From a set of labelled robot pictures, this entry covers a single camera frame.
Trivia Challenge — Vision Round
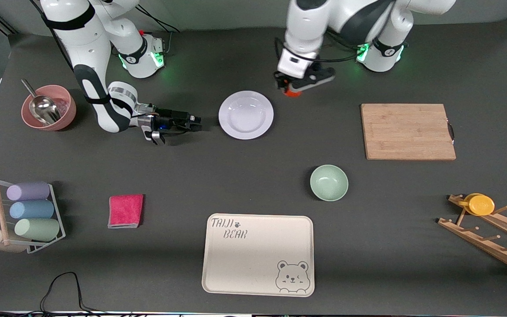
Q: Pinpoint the white round plate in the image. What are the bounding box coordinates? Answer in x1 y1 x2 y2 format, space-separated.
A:
218 90 275 140

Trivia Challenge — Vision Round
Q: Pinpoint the pink ribbed bowl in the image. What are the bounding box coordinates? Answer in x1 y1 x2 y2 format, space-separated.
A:
21 85 77 132

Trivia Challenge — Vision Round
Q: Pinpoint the pink folded cloth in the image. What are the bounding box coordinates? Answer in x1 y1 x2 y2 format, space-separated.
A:
107 194 144 229

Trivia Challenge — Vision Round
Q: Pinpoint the light green bowl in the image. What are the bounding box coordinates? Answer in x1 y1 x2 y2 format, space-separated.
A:
310 164 349 202

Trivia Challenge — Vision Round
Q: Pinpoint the metal scoop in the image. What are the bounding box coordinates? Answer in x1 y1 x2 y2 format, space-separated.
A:
21 78 62 125

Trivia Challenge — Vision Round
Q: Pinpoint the wooden cutting board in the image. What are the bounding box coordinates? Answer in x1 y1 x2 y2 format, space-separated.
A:
360 103 457 161

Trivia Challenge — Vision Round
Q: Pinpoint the cream tray with bear print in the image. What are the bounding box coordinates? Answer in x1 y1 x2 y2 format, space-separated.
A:
202 214 315 298

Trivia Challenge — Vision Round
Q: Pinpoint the purple cup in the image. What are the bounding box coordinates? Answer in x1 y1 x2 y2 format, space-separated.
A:
6 181 51 201

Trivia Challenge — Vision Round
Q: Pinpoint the blue cup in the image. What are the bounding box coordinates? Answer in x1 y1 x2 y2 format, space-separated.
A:
9 200 55 220

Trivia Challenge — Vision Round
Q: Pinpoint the green cup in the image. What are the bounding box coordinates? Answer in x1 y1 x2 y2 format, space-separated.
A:
14 218 60 242

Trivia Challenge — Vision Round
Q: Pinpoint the wooden dish rack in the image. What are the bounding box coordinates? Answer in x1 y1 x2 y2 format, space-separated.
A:
437 194 507 278

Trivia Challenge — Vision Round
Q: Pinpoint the black right base cable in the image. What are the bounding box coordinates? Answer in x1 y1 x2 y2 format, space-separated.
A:
135 9 181 33

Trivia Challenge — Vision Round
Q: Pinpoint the black looped table cable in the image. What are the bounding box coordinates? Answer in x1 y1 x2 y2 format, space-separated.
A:
40 272 104 314

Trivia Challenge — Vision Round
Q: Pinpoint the white wire cup rack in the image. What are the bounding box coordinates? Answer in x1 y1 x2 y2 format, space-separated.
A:
0 177 66 254

